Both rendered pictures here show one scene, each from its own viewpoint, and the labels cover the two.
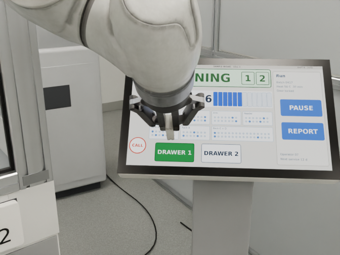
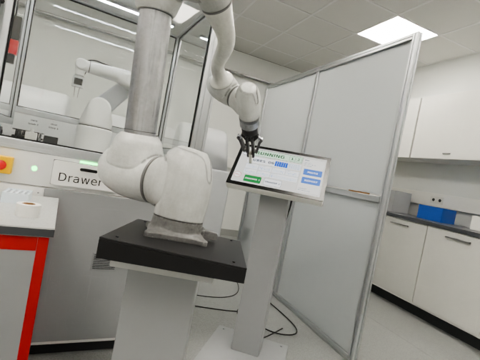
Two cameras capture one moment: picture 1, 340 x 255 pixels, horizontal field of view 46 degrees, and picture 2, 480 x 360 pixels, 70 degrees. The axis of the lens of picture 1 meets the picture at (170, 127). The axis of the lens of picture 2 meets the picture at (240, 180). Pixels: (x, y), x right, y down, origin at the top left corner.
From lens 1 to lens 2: 1.04 m
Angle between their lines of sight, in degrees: 21
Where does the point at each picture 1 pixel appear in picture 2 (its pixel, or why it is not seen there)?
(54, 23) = (221, 95)
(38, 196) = not seen: hidden behind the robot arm
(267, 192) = (312, 266)
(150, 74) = (243, 110)
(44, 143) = not seen: hidden behind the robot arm
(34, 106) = (201, 145)
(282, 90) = (306, 166)
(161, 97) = (246, 124)
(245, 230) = (279, 232)
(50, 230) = not seen: hidden behind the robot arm
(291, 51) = (334, 179)
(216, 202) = (268, 214)
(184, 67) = (253, 110)
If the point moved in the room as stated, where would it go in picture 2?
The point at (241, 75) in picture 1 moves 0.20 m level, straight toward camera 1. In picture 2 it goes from (289, 157) to (281, 153)
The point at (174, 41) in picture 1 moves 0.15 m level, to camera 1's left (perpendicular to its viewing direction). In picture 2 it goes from (250, 99) to (215, 93)
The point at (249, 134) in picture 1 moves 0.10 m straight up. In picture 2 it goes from (286, 178) to (290, 160)
